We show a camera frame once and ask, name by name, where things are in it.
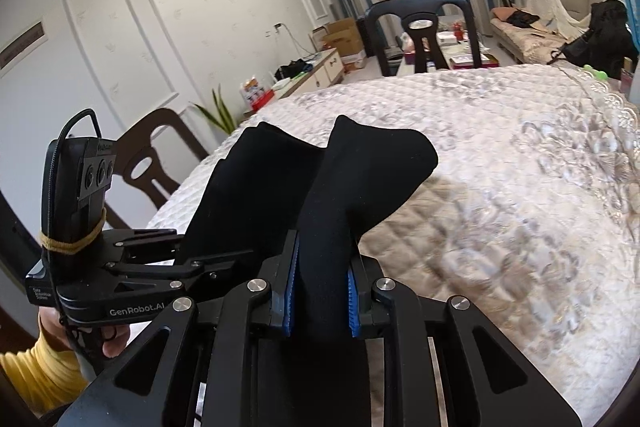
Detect white quilted table cover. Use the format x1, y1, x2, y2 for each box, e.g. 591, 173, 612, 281
145, 66, 640, 427

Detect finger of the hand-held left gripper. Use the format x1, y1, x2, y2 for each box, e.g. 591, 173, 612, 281
104, 249, 257, 294
102, 228, 187, 266

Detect person's left hand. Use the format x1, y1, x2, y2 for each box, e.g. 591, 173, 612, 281
38, 306, 132, 360

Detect green potted plant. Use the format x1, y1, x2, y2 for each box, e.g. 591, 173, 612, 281
193, 86, 239, 136

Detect white sofa throw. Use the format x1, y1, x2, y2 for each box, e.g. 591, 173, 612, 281
524, 0, 597, 38

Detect black backpack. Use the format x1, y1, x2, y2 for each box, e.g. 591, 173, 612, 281
547, 0, 639, 74

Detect black pants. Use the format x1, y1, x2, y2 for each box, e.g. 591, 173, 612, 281
177, 114, 440, 427

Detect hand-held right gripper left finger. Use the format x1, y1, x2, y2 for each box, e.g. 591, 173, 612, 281
57, 231, 302, 427

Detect white wooden cabinet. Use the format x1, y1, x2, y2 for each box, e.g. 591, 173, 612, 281
271, 47, 346, 101

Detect brown cardboard box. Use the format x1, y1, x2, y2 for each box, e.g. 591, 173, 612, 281
320, 18, 364, 54

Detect dark brown chair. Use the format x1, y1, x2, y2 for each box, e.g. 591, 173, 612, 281
363, 0, 484, 78
102, 108, 211, 231

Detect black bundle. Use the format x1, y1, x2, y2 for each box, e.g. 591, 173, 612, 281
274, 59, 314, 81

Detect dark cloth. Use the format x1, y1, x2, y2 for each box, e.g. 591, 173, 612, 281
509, 9, 542, 28

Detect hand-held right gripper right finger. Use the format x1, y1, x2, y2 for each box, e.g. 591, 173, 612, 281
346, 256, 583, 427

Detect white and red box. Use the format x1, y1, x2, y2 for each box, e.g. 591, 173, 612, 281
339, 49, 369, 72

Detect red and white packet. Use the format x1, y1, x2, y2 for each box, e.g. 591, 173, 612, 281
239, 76, 276, 111

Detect cluttered coffee table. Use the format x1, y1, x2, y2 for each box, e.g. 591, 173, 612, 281
397, 29, 499, 74

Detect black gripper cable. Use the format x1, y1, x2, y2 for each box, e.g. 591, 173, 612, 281
47, 108, 105, 323

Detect yellow rubber band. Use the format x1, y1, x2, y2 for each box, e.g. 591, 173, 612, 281
39, 206, 109, 254

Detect beige sofa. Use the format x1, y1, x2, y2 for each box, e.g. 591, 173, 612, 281
488, 0, 640, 68

